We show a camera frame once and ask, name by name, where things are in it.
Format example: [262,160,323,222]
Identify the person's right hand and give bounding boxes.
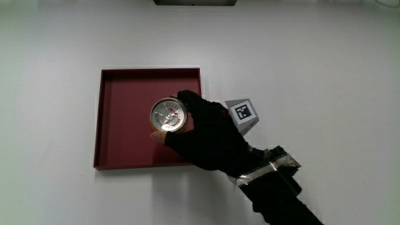
[149,89,270,179]

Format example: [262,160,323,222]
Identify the silver-top red bull can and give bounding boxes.
[149,97,189,134]

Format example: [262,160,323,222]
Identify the dark red square plate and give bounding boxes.
[93,67,203,171]

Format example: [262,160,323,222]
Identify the dark device base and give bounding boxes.
[153,0,237,7]

